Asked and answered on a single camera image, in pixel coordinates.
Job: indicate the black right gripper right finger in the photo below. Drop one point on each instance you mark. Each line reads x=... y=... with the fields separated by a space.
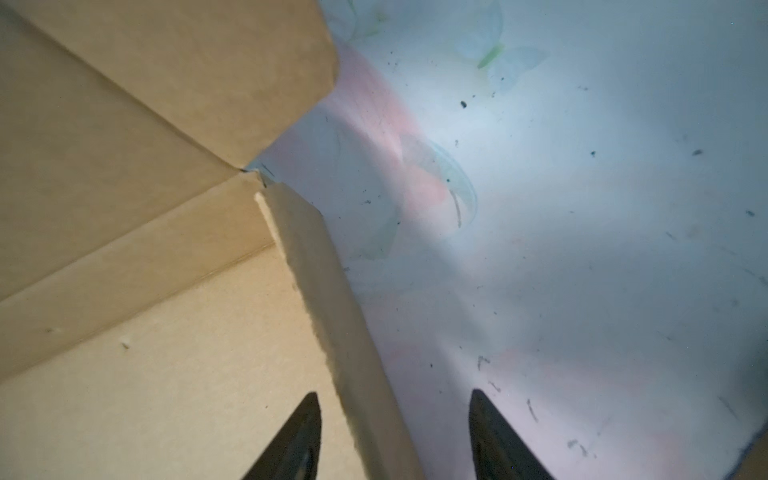
x=498 y=452

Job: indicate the brown cardboard box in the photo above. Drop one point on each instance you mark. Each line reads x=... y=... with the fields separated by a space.
x=753 y=463

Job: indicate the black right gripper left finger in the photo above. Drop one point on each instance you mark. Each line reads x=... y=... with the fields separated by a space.
x=294 y=452

